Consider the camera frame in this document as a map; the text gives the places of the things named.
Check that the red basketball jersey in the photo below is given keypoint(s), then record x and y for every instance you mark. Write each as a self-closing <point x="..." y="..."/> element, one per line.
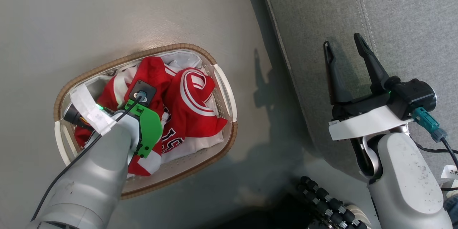
<point x="193" y="107"/>

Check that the white basket liner cloth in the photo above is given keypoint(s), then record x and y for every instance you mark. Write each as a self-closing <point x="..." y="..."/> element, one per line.
<point x="180" y="59"/>

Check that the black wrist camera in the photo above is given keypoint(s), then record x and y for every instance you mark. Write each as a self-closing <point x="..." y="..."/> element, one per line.
<point x="148" y="89"/>
<point x="415" y="94"/>

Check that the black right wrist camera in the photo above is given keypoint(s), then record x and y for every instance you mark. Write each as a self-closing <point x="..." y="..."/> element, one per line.
<point x="415" y="94"/>

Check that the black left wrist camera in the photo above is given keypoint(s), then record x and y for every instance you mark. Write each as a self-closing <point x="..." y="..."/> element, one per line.
<point x="148" y="89"/>

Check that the teal left camera connector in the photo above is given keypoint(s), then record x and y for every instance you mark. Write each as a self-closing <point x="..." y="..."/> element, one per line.
<point x="141" y="96"/>

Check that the teal right camera connector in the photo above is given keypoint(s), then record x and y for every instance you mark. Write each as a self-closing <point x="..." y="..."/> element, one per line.
<point x="425" y="120"/>

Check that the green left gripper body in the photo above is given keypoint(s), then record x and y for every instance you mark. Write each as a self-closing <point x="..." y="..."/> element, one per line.
<point x="150" y="128"/>

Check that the black roller robot wheel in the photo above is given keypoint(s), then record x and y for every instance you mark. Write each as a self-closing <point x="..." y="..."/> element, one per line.
<point x="322" y="200"/>

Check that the white tape strip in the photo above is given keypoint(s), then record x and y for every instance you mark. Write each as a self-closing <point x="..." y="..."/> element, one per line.
<point x="89" y="109"/>

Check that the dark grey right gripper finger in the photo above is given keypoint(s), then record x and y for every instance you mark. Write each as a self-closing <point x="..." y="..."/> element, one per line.
<point x="374" y="68"/>
<point x="336" y="78"/>

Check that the white basket brown woven rim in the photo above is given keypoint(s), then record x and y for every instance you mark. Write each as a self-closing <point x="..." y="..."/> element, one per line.
<point x="225" y="93"/>

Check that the grey fabric sofa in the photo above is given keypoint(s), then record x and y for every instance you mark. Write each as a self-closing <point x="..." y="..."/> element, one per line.
<point x="322" y="25"/>

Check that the teal camera connector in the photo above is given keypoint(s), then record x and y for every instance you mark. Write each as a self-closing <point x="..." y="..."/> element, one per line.
<point x="425" y="120"/>
<point x="141" y="96"/>

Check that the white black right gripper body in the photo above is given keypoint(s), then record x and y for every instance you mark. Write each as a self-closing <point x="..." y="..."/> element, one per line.
<point x="365" y="121"/>

